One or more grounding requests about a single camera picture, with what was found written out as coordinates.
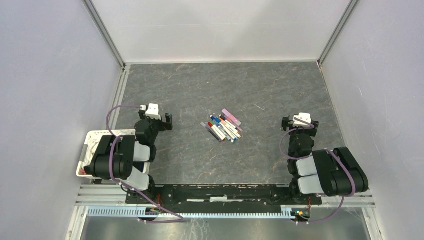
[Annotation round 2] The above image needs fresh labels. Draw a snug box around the white cable duct strip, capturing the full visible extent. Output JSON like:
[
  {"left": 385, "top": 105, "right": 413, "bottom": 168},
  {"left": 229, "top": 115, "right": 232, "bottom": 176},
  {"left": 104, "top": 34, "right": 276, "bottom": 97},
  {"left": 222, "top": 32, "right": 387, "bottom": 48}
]
[{"left": 86, "top": 206, "right": 294, "bottom": 220}]

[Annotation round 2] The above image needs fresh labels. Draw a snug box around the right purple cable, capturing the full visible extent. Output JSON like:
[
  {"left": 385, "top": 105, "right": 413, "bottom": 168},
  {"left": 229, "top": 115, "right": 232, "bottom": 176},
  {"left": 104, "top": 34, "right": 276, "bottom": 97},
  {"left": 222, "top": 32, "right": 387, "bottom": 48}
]
[{"left": 279, "top": 117, "right": 357, "bottom": 225}]

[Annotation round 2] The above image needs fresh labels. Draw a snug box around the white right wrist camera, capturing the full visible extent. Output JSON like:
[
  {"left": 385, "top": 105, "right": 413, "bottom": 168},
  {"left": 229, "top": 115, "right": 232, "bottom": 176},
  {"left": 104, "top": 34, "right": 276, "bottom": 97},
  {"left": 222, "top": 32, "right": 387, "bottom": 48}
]
[{"left": 293, "top": 112, "right": 314, "bottom": 129}]

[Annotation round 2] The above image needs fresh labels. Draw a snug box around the dark blue cap marker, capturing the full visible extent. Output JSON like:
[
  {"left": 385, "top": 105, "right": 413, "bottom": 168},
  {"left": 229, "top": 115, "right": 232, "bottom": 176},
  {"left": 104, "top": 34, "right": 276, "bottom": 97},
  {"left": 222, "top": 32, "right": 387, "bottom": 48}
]
[{"left": 215, "top": 117, "right": 239, "bottom": 141}]

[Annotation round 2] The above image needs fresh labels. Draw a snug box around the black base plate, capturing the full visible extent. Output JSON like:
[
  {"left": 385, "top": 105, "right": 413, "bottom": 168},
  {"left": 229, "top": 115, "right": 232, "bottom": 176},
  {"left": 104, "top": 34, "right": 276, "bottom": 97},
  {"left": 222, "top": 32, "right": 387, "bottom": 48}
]
[{"left": 144, "top": 184, "right": 323, "bottom": 214}]

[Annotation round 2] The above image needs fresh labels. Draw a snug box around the purple grey marker pen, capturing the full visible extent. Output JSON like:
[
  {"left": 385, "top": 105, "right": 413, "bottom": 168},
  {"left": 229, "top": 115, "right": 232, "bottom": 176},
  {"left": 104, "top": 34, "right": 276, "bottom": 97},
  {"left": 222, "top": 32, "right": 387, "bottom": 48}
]
[{"left": 200, "top": 122, "right": 222, "bottom": 143}]

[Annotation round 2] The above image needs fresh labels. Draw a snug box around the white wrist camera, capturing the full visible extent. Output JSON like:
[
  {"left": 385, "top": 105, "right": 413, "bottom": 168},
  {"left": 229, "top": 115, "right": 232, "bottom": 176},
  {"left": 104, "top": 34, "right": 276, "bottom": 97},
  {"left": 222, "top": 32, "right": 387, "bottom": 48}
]
[
  {"left": 138, "top": 103, "right": 162, "bottom": 120},
  {"left": 293, "top": 112, "right": 314, "bottom": 129}
]

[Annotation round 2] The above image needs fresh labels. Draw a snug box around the white plastic basket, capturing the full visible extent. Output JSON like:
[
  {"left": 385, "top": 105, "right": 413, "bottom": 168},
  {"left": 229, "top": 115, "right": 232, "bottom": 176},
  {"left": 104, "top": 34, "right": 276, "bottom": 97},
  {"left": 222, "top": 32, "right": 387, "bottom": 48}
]
[{"left": 76, "top": 129, "right": 151, "bottom": 180}]

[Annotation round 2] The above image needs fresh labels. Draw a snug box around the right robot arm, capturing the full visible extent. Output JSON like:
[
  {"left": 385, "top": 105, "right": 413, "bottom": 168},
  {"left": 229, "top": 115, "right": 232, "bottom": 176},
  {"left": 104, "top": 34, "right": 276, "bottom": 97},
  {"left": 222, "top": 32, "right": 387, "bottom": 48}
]
[{"left": 281, "top": 113, "right": 369, "bottom": 204}]

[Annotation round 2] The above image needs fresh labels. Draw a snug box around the red cap marker pen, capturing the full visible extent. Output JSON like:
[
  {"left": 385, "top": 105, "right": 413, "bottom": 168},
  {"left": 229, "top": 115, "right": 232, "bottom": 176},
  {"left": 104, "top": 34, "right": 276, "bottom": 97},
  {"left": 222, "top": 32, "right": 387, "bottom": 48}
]
[{"left": 207, "top": 122, "right": 226, "bottom": 142}]

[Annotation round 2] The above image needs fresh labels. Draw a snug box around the orange cap marker pen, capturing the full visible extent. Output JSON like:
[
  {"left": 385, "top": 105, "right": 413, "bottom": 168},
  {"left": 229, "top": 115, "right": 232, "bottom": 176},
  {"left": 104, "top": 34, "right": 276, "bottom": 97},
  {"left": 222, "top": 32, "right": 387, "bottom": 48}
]
[{"left": 219, "top": 116, "right": 242, "bottom": 138}]

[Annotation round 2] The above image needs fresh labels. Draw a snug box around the green cap marker pen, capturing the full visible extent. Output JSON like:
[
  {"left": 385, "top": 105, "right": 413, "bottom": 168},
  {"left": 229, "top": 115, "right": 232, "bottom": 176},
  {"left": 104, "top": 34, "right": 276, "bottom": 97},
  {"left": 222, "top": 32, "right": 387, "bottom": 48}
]
[{"left": 212, "top": 119, "right": 233, "bottom": 143}]

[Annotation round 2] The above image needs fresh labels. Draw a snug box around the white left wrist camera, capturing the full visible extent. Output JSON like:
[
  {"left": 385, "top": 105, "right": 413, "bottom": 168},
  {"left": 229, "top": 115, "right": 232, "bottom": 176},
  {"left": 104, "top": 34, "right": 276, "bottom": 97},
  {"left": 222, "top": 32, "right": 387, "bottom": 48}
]
[{"left": 138, "top": 103, "right": 162, "bottom": 120}]

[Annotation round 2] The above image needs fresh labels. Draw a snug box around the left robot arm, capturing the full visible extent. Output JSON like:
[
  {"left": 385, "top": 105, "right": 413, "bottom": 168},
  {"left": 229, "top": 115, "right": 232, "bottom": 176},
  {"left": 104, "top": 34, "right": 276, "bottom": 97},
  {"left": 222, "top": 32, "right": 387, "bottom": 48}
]
[{"left": 83, "top": 110, "right": 173, "bottom": 204}]

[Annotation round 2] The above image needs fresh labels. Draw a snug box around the white cloth in basket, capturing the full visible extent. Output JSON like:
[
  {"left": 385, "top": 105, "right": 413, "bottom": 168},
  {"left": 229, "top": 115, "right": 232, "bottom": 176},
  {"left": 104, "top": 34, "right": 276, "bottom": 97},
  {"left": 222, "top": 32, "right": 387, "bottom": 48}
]
[{"left": 82, "top": 134, "right": 103, "bottom": 167}]

